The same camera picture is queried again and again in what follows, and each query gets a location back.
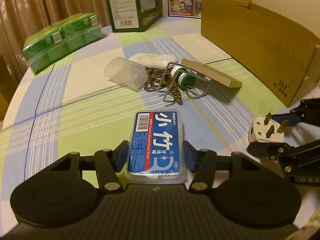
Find white power plug adapter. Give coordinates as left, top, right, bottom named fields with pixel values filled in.
left=248, top=113, right=289, bottom=143

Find blue dental floss pick box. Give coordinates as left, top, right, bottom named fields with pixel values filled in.
left=125, top=110, right=185, bottom=184

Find metal wire rack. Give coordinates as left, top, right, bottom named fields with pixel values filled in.
left=157, top=62, right=211, bottom=106

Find green white tape roll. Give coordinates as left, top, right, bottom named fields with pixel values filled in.
left=170, top=66, right=197, bottom=90

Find translucent plastic cup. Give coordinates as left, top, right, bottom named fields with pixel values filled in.
left=104, top=57, right=148, bottom=90

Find white oblong plastic case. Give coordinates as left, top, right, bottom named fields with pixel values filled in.
left=129, top=53, right=178, bottom=69

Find open brown cardboard box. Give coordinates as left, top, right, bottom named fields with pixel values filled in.
left=201, top=0, right=319, bottom=107

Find checkered pastel tablecloth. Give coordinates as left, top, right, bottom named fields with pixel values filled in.
left=0, top=15, right=320, bottom=230

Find cardboard boxes on floor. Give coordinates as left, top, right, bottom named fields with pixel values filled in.
left=0, top=55, right=17, bottom=121

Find green shrink-wrapped carton pack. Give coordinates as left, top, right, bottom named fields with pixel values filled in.
left=23, top=12, right=103, bottom=74

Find green white milk carton box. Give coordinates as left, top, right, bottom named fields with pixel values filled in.
left=106, top=0, right=163, bottom=33

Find brown curtain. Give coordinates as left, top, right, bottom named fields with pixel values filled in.
left=1, top=0, right=110, bottom=82

